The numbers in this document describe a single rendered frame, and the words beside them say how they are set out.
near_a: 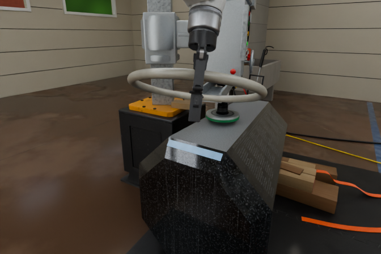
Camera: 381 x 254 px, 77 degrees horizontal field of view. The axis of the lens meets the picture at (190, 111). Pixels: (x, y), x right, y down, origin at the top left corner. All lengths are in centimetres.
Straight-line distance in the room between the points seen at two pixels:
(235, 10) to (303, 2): 509
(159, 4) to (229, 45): 90
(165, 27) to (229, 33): 77
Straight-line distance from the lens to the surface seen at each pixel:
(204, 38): 64
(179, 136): 136
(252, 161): 135
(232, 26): 139
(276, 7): 655
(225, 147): 125
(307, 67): 641
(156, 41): 204
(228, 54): 140
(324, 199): 234
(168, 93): 106
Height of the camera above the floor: 140
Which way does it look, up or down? 18 degrees down
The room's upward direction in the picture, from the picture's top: straight up
